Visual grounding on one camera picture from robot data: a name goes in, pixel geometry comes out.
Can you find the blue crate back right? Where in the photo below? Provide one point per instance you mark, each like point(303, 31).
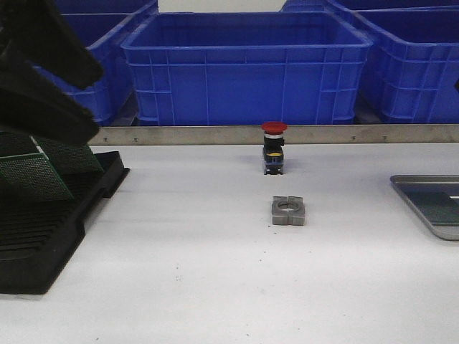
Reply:
point(361, 5)

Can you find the blue plastic crate left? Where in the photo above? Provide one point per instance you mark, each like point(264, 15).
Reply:
point(102, 34)

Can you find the blue plastic crate centre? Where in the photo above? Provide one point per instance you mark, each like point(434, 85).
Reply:
point(300, 68)

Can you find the silver metal tray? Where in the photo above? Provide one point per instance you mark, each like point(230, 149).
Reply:
point(448, 184)

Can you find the blue plastic crate right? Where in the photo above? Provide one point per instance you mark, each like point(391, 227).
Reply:
point(411, 72)

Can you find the blue crate back left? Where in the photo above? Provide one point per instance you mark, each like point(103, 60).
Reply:
point(105, 6)

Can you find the green perforated circuit board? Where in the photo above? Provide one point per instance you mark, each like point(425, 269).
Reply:
point(16, 144)
point(32, 178)
point(69, 159)
point(437, 207)

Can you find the red emergency stop button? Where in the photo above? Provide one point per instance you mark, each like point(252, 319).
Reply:
point(272, 151)

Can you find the grey metal clamp block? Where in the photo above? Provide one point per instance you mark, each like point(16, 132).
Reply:
point(288, 211)

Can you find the blue plastic crate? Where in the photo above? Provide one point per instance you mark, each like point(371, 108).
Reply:
point(300, 68)
point(411, 72)
point(102, 34)

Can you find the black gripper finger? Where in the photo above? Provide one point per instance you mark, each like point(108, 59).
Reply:
point(44, 37)
point(32, 105)

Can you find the black slotted board rack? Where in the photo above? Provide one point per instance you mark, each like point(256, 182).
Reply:
point(38, 239)

